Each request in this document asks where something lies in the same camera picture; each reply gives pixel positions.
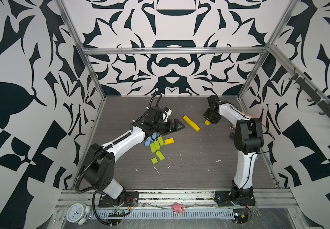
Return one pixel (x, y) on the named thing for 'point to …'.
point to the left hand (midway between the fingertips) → (178, 126)
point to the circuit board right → (240, 215)
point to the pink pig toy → (177, 208)
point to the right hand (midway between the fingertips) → (206, 116)
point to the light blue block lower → (147, 143)
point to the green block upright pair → (154, 146)
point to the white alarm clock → (79, 213)
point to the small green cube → (154, 160)
